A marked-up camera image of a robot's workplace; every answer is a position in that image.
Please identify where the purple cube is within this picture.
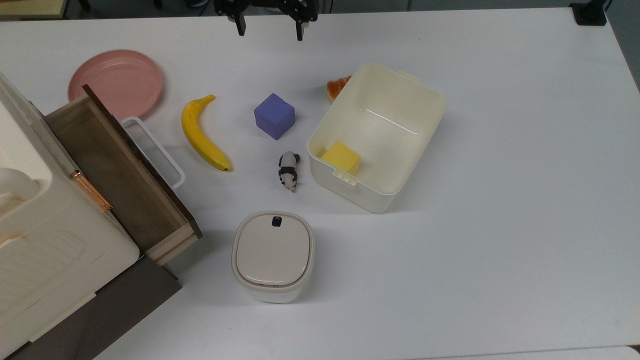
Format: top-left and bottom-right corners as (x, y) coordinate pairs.
(253, 93), (296, 141)

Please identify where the black table clamp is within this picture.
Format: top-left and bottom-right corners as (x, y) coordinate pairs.
(569, 0), (609, 27)

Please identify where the cream open plastic box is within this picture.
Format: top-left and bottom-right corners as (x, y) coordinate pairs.
(306, 62), (447, 215)

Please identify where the large cream storage box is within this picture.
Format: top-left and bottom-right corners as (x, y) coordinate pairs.
(0, 72), (141, 347)

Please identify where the white drawer handle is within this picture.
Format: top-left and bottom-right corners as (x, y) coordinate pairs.
(120, 116), (186, 190)

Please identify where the dark wood drawer cabinet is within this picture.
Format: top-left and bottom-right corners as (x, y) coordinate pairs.
(5, 255), (183, 360)

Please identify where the small cream lidded bin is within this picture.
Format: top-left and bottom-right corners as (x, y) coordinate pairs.
(231, 210), (316, 304)

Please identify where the light wooden desk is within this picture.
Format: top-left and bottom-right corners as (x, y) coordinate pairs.
(0, 0), (69, 21)

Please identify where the copper storage box latch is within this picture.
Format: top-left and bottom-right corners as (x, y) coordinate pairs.
(69, 169), (113, 213)

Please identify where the wooden drawer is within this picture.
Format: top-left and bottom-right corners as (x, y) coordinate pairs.
(44, 84), (203, 267)

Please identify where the panda figurine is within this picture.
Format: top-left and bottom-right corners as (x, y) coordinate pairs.
(278, 151), (301, 193)

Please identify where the pink plate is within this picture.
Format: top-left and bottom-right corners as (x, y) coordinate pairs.
(68, 49), (164, 121)

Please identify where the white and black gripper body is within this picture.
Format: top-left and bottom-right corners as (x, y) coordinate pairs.
(214, 0), (319, 23)

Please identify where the yellow cube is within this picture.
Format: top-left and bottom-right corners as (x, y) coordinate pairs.
(320, 140), (362, 176)

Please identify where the yellow banana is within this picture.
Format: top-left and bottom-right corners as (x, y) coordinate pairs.
(181, 94), (233, 172)

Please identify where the toy bread roll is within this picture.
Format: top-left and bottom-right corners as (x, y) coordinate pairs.
(326, 75), (353, 104)

